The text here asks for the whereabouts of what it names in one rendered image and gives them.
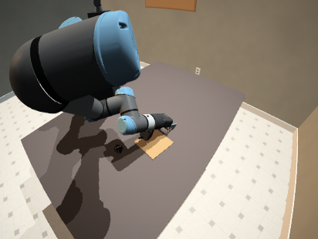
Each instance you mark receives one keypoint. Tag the peach flat mat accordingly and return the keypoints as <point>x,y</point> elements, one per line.
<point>155,145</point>

